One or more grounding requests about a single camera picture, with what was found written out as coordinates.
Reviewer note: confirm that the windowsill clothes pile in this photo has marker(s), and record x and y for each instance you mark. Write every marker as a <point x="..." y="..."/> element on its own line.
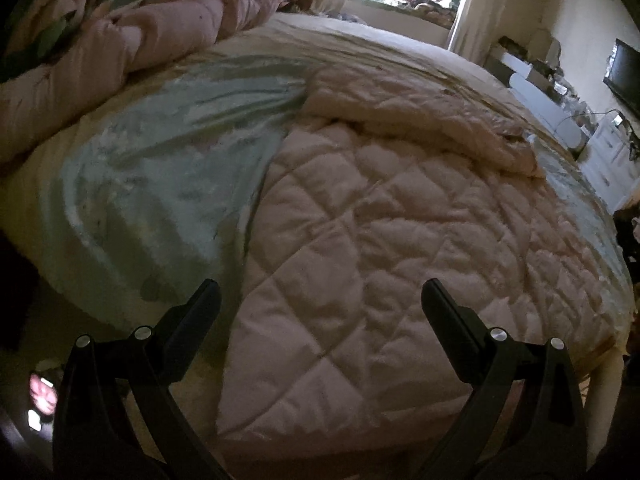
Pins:
<point x="425" y="5"/>

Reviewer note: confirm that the pink quilted coat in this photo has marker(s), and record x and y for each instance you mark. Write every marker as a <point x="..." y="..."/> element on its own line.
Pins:
<point x="400" y="260"/>

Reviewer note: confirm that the bed with pale printed sheet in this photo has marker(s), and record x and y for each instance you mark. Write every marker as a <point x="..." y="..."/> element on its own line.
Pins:
<point x="150" y="160"/>

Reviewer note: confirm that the rolled pink duvet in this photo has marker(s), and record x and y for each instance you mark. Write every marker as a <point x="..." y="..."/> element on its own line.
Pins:
<point x="150" y="35"/>

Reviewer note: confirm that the white padded bench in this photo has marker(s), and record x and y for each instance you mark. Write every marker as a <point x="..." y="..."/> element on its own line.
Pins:
<point x="545" y="110"/>

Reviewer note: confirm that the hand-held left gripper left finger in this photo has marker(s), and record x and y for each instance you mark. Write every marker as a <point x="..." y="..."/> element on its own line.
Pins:
<point x="200" y="310"/>

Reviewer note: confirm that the black flat television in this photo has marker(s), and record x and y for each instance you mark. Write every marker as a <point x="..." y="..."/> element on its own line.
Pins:
<point x="625" y="80"/>

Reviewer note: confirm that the dark clothes heap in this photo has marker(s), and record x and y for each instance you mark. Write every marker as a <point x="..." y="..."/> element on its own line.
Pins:
<point x="627" y="232"/>

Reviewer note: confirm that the cluttered white table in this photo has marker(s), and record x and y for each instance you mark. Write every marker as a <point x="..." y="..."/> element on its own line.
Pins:
<point x="520" y="62"/>

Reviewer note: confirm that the white drawer cabinet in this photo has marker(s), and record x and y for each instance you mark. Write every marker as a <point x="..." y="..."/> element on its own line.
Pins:
<point x="610" y="160"/>

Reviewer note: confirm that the small lit screen device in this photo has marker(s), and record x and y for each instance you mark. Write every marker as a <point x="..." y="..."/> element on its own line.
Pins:
<point x="42" y="395"/>

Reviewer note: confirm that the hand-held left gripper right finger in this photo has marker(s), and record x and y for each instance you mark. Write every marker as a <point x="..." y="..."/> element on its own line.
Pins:
<point x="445" y="315"/>

